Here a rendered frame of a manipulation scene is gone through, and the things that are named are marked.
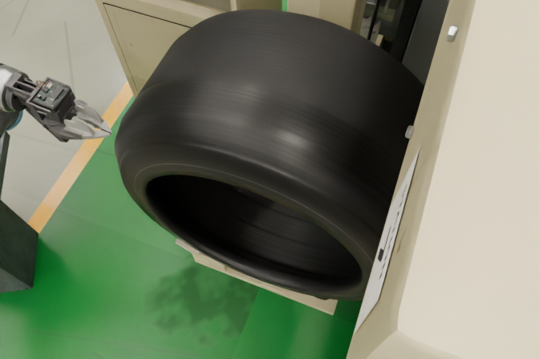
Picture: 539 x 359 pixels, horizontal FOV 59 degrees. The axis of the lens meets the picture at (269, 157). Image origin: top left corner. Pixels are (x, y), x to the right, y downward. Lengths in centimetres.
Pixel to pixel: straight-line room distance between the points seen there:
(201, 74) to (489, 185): 52
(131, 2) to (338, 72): 115
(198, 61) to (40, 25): 250
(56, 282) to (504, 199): 211
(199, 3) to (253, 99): 102
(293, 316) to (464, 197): 182
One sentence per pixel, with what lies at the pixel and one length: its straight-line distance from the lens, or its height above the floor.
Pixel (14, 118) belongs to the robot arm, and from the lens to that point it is 128.
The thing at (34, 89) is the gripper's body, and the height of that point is 123.
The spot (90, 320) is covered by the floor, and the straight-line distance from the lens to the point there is 214.
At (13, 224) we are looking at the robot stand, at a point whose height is 22.
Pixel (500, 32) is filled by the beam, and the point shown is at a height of 178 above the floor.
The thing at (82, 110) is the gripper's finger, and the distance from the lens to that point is 106.
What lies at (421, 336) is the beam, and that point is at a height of 178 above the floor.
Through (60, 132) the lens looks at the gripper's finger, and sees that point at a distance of 106.
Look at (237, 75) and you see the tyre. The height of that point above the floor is 146.
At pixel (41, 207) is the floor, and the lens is 241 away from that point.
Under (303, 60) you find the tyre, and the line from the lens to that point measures 67.
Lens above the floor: 196
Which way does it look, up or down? 59 degrees down
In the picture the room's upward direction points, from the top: 1 degrees counter-clockwise
